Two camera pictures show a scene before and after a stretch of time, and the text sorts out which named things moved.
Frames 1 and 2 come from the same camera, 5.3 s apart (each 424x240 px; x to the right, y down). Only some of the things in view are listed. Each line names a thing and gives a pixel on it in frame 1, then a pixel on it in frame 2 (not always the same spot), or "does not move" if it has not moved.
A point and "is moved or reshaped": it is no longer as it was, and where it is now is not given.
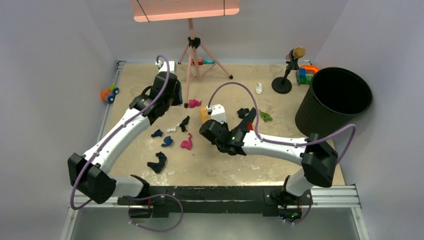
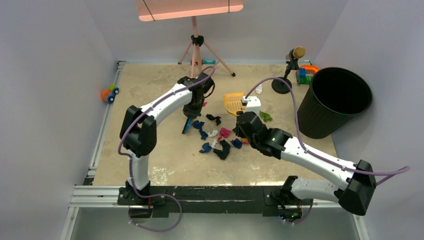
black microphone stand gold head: [282, 85] does not move
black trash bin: [336, 96] does not move
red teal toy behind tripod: [201, 62] does not move
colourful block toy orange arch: [304, 75] does not move
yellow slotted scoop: [204, 114] -> [233, 102]
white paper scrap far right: [259, 89] does not move
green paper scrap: [265, 116] does not move
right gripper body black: [222, 125] -> [239, 132]
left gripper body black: [173, 99] -> [194, 109]
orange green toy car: [108, 95] does not move
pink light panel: [154, 10] does not move
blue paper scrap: [157, 133] -> [198, 125]
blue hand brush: [180, 100] is moved or reshaped
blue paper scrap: [168, 141] -> [206, 148]
